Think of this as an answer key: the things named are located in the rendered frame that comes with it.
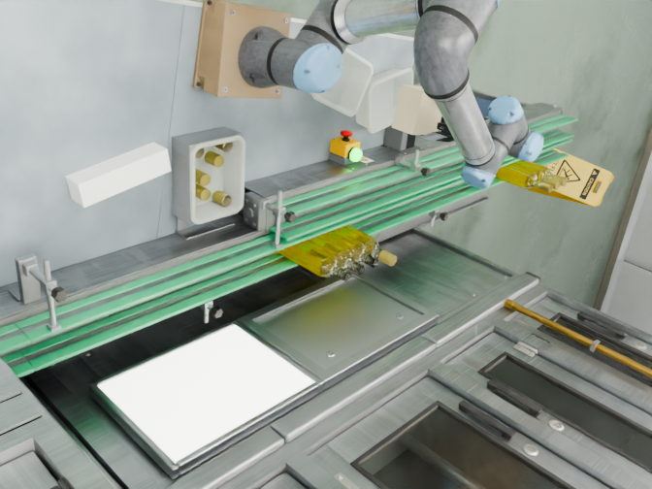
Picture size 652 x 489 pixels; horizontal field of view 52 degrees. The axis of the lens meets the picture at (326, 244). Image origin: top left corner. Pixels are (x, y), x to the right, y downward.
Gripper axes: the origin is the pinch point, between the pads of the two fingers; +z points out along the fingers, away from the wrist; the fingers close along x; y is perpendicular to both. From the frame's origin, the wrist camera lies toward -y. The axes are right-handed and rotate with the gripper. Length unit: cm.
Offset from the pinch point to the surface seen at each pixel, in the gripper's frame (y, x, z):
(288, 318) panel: 36, 60, 4
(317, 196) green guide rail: 18.0, 30.4, 18.2
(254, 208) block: 37, 34, 23
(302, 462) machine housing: 67, 67, -36
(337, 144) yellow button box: -1.2, 18.8, 31.6
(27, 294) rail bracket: 100, 49, 23
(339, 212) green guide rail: 7.8, 36.2, 17.3
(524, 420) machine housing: 18, 59, -60
